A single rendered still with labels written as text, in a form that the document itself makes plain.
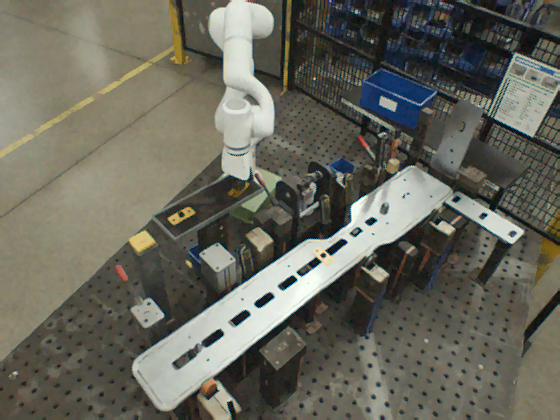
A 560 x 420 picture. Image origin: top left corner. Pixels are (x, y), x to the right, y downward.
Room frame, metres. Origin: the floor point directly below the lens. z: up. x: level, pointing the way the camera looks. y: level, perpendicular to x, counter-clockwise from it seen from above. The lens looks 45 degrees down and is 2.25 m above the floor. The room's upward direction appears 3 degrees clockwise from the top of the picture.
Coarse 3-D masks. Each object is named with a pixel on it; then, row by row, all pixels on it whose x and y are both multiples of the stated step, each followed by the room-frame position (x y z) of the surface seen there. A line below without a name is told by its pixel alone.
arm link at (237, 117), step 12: (228, 108) 1.13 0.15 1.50; (240, 108) 1.14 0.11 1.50; (228, 120) 1.12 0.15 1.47; (240, 120) 1.12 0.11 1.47; (252, 120) 1.14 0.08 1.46; (228, 132) 1.12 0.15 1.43; (240, 132) 1.12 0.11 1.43; (252, 132) 1.12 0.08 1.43; (228, 144) 1.12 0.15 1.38; (240, 144) 1.12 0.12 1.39
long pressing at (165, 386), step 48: (384, 192) 1.35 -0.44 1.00; (432, 192) 1.36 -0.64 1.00; (336, 240) 1.08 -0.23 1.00; (384, 240) 1.10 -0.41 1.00; (240, 288) 0.85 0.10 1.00; (288, 288) 0.86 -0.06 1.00; (192, 336) 0.67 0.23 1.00; (240, 336) 0.68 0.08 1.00; (144, 384) 0.53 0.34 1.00; (192, 384) 0.53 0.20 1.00
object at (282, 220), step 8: (272, 208) 1.16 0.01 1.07; (280, 208) 1.16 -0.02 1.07; (272, 216) 1.11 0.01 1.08; (280, 216) 1.11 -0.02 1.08; (288, 216) 1.12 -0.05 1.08; (272, 224) 1.10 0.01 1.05; (280, 224) 1.08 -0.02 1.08; (288, 224) 1.10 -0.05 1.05; (272, 232) 1.10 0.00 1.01; (280, 232) 1.07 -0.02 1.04; (288, 232) 1.10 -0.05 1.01; (280, 240) 1.08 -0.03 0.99; (280, 248) 1.09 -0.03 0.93; (280, 256) 1.09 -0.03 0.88; (288, 280) 1.11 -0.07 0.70
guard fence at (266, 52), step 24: (192, 0) 4.11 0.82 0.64; (216, 0) 3.99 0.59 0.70; (264, 0) 3.77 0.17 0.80; (288, 0) 3.64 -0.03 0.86; (192, 24) 4.13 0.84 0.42; (288, 24) 3.64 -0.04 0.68; (192, 48) 4.15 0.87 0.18; (216, 48) 4.02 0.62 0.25; (264, 48) 3.79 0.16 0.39; (264, 72) 3.77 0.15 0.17
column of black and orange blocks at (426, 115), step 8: (424, 112) 1.64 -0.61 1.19; (432, 112) 1.64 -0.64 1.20; (424, 120) 1.64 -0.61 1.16; (424, 128) 1.63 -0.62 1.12; (416, 136) 1.64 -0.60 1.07; (424, 136) 1.64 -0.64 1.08; (416, 144) 1.64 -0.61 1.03; (416, 152) 1.63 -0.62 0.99; (408, 160) 1.65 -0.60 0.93; (416, 160) 1.64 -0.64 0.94
